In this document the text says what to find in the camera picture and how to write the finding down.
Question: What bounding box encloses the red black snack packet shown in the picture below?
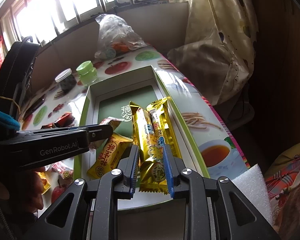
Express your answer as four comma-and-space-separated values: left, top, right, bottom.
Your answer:
53, 112, 75, 128

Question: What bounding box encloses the small gold candy packet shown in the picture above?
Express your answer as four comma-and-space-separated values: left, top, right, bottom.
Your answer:
99, 116, 124, 130

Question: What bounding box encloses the long gold snack bar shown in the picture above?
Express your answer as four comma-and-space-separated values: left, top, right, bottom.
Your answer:
146, 98, 182, 159
129, 101, 168, 194

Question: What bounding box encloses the gold peanut candy packet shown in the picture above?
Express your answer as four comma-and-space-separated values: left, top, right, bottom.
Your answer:
87, 133, 133, 179

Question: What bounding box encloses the pink white snack packet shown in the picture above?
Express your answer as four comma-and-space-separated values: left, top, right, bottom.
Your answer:
52, 161, 74, 180

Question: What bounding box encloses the person's left hand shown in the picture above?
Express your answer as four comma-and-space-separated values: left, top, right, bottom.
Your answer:
21, 167, 45, 213

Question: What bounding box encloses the black smartphone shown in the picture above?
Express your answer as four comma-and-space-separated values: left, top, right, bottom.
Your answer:
23, 94, 46, 121

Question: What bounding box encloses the green white gift box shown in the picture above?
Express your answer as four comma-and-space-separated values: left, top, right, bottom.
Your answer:
75, 66, 210, 211

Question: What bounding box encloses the dark jar white lid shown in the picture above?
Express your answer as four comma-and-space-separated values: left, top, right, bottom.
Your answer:
55, 68, 77, 93

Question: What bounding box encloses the green glass jar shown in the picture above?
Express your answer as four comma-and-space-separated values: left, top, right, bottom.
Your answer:
76, 61, 97, 85

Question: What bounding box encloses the white foam sheet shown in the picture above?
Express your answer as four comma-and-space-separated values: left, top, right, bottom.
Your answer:
232, 164, 273, 225

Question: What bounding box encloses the clear plastic bag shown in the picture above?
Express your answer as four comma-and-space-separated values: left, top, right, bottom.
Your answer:
95, 14, 147, 61

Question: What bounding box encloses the colourful patterned cushion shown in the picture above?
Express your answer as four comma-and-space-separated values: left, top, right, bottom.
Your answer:
264, 143, 300, 239

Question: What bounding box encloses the beige patterned curtain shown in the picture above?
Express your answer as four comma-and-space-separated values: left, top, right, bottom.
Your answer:
167, 0, 258, 105

